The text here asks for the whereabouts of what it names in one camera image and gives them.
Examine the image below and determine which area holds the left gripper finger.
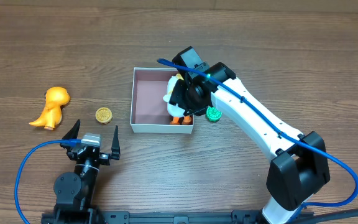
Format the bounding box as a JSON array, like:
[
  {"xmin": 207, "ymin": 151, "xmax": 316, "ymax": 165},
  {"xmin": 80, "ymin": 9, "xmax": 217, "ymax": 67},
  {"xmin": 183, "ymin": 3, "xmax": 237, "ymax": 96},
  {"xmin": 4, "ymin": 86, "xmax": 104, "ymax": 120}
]
[
  {"xmin": 110, "ymin": 126, "xmax": 121, "ymax": 160},
  {"xmin": 62, "ymin": 119, "xmax": 81, "ymax": 140}
]

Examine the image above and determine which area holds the green ridged round cap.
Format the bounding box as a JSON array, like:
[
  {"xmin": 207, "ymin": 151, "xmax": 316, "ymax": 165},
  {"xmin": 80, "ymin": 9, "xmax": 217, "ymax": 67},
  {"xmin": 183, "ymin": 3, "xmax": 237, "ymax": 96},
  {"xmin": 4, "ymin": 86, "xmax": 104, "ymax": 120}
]
[{"xmin": 206, "ymin": 106, "xmax": 222, "ymax": 123}]

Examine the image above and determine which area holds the white duck plush toy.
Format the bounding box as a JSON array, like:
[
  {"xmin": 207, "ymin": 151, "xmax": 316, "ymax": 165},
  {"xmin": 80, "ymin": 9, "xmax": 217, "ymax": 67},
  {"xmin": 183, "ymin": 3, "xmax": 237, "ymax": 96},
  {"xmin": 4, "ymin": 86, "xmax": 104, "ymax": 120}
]
[{"xmin": 163, "ymin": 73, "xmax": 193, "ymax": 125}]

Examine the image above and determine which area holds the orange dinosaur toy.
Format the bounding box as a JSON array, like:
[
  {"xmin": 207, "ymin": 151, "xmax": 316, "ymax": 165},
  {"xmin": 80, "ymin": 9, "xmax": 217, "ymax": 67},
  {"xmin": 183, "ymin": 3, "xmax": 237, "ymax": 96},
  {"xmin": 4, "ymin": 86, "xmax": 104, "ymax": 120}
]
[{"xmin": 29, "ymin": 86, "xmax": 70, "ymax": 130}]

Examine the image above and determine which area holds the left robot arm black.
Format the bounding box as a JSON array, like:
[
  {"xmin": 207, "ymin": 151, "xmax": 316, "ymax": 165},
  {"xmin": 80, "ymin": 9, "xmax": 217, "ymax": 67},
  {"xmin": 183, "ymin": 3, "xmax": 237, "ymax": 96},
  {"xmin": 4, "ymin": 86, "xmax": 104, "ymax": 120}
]
[{"xmin": 53, "ymin": 120, "xmax": 121, "ymax": 214}]

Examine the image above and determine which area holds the yellow ridged round cap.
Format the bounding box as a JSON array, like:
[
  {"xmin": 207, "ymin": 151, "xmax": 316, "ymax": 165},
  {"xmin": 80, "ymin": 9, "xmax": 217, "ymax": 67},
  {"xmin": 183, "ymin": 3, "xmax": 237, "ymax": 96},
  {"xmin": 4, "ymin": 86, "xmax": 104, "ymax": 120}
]
[{"xmin": 95, "ymin": 107, "xmax": 112, "ymax": 124}]

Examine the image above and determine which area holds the white box pink inside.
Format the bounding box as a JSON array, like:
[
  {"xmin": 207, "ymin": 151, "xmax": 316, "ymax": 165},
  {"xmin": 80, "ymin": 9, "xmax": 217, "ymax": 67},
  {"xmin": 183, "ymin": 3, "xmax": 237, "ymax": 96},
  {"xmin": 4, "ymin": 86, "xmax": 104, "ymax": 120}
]
[{"xmin": 130, "ymin": 67, "xmax": 193, "ymax": 134}]

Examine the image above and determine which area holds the left blue cable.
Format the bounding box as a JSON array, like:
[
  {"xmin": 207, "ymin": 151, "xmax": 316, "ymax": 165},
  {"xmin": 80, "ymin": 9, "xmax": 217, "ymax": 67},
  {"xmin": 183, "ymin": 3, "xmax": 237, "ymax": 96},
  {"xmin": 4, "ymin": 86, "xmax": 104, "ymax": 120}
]
[{"xmin": 14, "ymin": 139, "xmax": 83, "ymax": 224}]

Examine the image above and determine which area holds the blue cable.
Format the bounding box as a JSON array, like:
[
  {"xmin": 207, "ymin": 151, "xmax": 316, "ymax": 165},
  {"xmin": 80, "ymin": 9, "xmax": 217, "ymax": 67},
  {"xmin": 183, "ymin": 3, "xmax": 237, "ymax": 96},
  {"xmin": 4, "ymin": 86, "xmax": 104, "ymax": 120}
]
[
  {"xmin": 14, "ymin": 139, "xmax": 83, "ymax": 224},
  {"xmin": 157, "ymin": 58, "xmax": 358, "ymax": 224}
]

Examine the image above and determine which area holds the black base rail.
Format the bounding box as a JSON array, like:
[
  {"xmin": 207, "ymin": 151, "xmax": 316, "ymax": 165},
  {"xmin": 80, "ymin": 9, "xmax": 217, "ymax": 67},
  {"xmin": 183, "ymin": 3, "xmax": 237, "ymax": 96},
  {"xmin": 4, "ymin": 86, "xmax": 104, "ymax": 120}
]
[{"xmin": 40, "ymin": 210, "xmax": 315, "ymax": 224}]

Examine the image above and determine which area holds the right blue cable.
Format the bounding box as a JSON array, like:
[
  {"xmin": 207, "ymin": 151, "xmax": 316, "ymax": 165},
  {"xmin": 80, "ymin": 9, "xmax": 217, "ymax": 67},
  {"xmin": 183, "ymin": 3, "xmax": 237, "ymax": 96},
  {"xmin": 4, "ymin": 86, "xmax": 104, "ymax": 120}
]
[{"xmin": 157, "ymin": 58, "xmax": 358, "ymax": 224}]

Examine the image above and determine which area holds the thick black cable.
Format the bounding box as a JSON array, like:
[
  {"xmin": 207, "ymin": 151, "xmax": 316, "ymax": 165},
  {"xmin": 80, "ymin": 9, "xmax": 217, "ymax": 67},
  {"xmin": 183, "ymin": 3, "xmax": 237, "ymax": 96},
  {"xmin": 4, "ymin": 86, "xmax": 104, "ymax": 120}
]
[{"xmin": 303, "ymin": 205, "xmax": 358, "ymax": 224}]

